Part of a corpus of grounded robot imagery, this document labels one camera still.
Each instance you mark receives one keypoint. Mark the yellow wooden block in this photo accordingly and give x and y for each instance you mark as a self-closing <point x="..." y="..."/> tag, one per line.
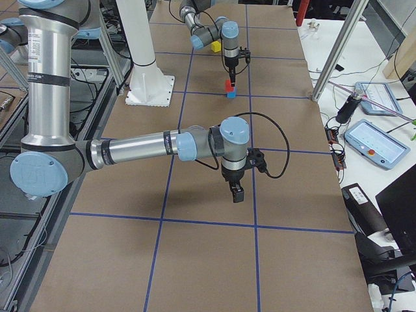
<point x="216" y="47"/>

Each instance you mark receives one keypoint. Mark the black monitor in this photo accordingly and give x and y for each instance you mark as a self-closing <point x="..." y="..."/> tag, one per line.
<point x="397" y="205"/>

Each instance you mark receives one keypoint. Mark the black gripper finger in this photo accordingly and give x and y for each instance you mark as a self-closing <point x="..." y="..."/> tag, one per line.
<point x="232" y="76"/>
<point x="237" y="192"/>

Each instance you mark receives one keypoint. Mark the near teach pendant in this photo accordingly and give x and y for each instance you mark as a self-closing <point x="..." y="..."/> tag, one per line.
<point x="376" y="145"/>

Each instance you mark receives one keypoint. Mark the red fire extinguisher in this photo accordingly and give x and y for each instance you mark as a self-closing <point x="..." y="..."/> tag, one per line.
<point x="302" y="9"/>

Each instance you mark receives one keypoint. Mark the far teach pendant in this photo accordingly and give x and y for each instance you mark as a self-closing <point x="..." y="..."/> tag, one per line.
<point x="380" y="93"/>

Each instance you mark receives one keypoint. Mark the aluminium frame post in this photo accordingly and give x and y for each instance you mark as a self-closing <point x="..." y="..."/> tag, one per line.
<point x="342" y="39"/>

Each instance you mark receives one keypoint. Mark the black cylinder device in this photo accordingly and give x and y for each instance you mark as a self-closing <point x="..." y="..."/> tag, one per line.
<point x="349" y="107"/>

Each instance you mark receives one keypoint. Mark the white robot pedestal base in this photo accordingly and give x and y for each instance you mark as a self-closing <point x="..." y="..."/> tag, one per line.
<point x="148" y="85"/>

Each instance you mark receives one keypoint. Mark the blue wooden block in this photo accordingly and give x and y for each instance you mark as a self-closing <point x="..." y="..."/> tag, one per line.
<point x="231" y="92"/>

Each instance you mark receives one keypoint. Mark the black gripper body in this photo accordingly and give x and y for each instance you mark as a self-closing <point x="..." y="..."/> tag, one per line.
<point x="229" y="63"/>
<point x="233" y="175"/>

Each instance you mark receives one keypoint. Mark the teach pendant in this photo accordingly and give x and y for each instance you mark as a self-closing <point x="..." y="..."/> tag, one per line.
<point x="376" y="145"/>
<point x="380" y="93"/>

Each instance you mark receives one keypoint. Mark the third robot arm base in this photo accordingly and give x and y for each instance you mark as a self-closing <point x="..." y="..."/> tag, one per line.
<point x="14" y="40"/>

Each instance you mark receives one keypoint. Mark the red wooden block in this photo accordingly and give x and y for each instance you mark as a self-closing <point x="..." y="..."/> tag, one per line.
<point x="228" y="86"/>

